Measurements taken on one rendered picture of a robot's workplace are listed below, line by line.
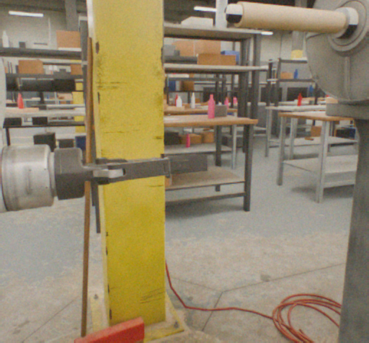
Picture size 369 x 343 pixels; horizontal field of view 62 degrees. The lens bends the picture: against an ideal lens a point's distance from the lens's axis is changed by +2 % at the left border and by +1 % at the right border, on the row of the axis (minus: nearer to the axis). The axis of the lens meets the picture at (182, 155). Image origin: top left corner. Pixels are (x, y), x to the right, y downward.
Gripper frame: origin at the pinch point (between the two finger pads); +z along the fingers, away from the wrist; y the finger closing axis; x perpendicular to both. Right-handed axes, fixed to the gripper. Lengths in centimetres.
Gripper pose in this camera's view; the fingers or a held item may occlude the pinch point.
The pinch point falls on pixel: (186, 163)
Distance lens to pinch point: 51.3
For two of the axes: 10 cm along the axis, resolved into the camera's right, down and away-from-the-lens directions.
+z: 9.4, -0.7, 3.3
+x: -0.5, -10.0, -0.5
